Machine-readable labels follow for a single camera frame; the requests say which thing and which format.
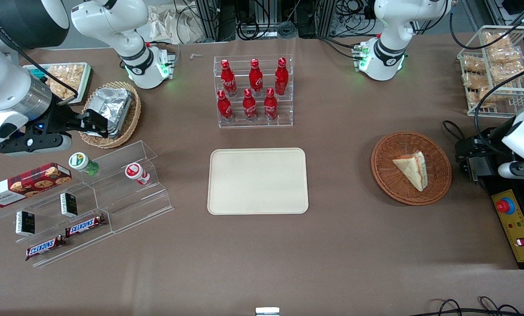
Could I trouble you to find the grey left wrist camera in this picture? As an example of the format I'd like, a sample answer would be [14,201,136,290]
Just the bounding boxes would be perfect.
[498,161,524,180]

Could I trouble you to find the red cola bottle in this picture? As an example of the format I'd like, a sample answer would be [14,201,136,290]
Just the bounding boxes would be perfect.
[263,87,279,121]
[249,58,264,97]
[217,90,234,123]
[274,57,289,96]
[220,59,237,97]
[242,88,258,122]

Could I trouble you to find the red tartan cookie box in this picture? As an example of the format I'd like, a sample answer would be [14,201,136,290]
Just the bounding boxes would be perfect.
[0,162,72,208]

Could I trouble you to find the red emergency stop button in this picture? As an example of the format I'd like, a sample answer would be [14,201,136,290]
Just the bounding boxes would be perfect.
[497,197,516,215]

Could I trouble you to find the light wicker basket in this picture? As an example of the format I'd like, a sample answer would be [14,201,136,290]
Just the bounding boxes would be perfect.
[79,81,142,150]

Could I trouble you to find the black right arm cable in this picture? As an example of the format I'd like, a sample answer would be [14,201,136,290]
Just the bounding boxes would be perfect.
[0,7,79,98]

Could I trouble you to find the black floor cables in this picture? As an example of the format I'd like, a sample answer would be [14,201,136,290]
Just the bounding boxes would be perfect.
[409,296,524,316]

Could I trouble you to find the bagged fried snack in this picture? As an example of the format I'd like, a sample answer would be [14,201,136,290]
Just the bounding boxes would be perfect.
[484,32,511,48]
[463,73,490,88]
[463,55,486,73]
[476,86,506,106]
[488,47,524,63]
[490,63,524,83]

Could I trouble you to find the green capped drink bottle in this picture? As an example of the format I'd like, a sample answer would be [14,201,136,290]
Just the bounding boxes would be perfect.
[68,152,100,176]

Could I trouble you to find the aluminium frame rack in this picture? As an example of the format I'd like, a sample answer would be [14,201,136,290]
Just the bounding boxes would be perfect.
[195,0,237,43]

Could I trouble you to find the crumpled beige paper bag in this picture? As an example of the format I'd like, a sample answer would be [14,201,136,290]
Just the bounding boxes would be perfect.
[147,4,206,44]

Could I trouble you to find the snickers chocolate bar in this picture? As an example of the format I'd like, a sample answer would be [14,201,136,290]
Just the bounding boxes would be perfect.
[65,214,107,237]
[25,235,68,262]

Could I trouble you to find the brown wicker basket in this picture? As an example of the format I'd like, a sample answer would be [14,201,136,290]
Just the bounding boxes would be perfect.
[371,131,452,206]

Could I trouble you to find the small black white box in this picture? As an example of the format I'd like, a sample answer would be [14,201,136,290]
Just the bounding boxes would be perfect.
[60,192,78,218]
[15,211,36,237]

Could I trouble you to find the red capped drink bottle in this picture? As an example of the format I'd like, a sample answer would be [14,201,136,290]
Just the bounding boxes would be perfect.
[125,162,151,186]

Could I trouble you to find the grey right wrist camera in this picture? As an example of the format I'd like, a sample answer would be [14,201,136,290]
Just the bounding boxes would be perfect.
[0,132,73,157]

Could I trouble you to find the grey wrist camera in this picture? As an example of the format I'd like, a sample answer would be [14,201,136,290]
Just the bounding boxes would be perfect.
[498,161,524,180]
[0,132,73,157]

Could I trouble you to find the white wire rack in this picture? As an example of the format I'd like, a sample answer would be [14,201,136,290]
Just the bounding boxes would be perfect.
[457,25,524,118]

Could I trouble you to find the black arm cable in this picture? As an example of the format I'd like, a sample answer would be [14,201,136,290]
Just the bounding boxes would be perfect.
[0,7,79,98]
[449,11,524,132]

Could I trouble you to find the beige plastic tray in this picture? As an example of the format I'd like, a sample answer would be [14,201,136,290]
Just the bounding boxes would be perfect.
[207,148,309,215]

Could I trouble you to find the black looped appliance cable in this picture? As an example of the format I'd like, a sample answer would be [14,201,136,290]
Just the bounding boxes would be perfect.
[441,120,467,142]

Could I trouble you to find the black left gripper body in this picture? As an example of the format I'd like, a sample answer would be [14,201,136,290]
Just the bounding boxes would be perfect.
[478,125,515,157]

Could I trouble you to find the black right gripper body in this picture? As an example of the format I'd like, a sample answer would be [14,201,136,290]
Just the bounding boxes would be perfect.
[38,104,85,133]

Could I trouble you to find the clear acrylic bottle rack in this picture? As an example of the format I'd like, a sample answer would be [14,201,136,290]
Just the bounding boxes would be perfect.
[213,54,294,129]

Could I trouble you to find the clear acrylic stepped shelf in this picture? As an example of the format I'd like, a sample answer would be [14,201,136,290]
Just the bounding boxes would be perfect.
[0,140,175,268]

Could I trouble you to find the triangular sandwich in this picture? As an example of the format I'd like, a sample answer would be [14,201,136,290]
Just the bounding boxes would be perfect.
[392,151,428,192]

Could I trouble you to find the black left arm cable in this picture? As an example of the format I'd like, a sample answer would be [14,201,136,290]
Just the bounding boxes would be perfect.
[449,11,524,132]

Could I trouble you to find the stacked aluminium foil trays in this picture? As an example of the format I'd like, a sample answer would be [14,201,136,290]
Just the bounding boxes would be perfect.
[86,87,133,139]

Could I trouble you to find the tray of packed snacks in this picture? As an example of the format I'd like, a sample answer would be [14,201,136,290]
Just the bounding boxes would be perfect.
[23,62,93,106]

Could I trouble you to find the black appliance with yellow panel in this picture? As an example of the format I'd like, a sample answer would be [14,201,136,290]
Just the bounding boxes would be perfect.
[462,156,524,269]

